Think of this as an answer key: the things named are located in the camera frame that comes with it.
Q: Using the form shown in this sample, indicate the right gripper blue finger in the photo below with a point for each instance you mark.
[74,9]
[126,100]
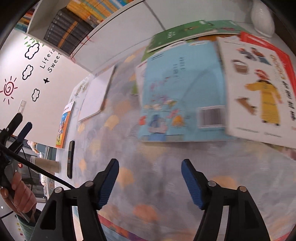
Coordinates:
[244,219]
[56,219]

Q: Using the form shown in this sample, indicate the light blue cover book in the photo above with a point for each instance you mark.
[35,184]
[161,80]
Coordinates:
[183,95]

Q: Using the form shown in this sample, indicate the row of black spine books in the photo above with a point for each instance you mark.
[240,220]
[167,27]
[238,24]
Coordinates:
[67,31]

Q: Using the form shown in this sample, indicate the row of colourful spine books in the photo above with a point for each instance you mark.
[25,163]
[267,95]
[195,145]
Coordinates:
[92,12]

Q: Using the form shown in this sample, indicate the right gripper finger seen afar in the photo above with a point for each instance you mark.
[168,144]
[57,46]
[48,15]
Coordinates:
[18,143]
[12,126]

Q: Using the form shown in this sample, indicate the teal green cover book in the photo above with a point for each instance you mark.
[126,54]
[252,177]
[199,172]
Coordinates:
[226,27]

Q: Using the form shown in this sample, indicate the dark green cover book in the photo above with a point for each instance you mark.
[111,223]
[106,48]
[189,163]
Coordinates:
[175,34]

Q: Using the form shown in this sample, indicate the orange comic cover book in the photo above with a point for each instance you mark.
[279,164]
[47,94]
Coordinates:
[62,131]

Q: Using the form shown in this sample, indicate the white ribbed ceramic vase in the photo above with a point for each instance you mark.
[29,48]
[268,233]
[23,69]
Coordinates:
[262,19]

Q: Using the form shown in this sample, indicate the person's left hand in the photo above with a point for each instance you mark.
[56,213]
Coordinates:
[24,199]

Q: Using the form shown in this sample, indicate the white emperor cover book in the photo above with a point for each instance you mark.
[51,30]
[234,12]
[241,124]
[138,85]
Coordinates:
[260,98]

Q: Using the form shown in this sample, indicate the white bookshelf unit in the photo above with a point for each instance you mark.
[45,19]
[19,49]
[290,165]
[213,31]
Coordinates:
[135,23]

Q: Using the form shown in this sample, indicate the white back cover book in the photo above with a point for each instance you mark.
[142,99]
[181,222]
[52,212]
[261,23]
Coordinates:
[96,94]

